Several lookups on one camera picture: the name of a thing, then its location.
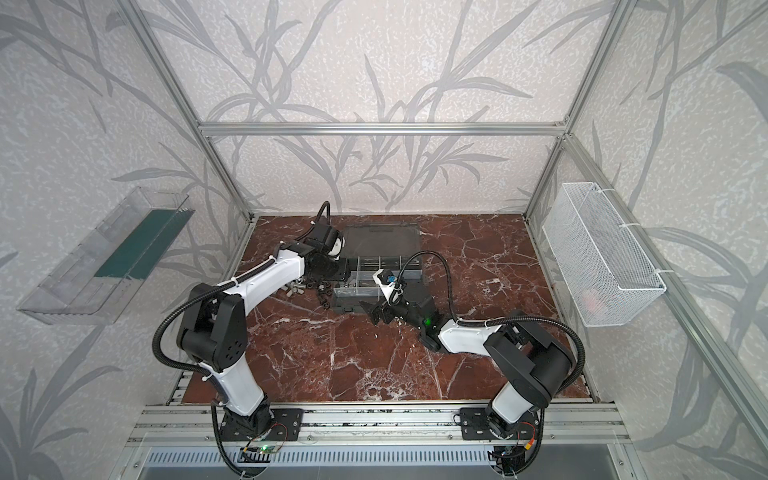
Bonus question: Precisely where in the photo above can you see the pile of black nuts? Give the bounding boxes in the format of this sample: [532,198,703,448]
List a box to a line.
[315,284,333,310]

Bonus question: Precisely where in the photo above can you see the grey plastic compartment organizer box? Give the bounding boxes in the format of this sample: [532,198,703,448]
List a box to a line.
[331,223,421,314]

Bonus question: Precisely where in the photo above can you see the aluminium cage frame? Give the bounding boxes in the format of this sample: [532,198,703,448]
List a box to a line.
[117,1,767,449]

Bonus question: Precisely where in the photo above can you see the clear plastic wall bin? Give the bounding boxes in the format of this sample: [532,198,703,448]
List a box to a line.
[17,187,195,325]

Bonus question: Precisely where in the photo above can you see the white wire mesh basket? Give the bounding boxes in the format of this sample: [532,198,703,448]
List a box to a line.
[543,182,667,328]

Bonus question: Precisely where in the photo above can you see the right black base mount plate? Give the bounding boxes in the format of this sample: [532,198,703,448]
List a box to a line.
[453,407,541,442]

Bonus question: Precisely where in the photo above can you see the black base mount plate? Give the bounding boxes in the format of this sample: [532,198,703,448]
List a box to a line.
[453,407,541,442]
[219,408,304,442]

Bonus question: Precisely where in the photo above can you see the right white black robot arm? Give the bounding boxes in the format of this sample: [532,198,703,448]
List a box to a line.
[360,276,586,438]

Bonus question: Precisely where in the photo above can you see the right black corrugated cable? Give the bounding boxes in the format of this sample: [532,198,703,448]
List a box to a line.
[397,249,587,391]

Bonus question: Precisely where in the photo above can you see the aluminium front rail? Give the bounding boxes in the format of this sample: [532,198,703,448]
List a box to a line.
[126,401,631,447]

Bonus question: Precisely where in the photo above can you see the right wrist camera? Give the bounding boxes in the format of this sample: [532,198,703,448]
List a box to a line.
[373,268,403,305]

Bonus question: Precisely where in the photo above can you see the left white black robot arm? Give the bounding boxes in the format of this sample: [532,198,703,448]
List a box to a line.
[152,213,349,436]

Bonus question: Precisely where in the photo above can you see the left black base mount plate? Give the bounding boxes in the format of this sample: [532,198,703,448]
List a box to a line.
[219,408,304,442]

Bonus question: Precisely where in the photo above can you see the green electronics board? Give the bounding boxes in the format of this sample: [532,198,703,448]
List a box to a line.
[237,444,282,464]

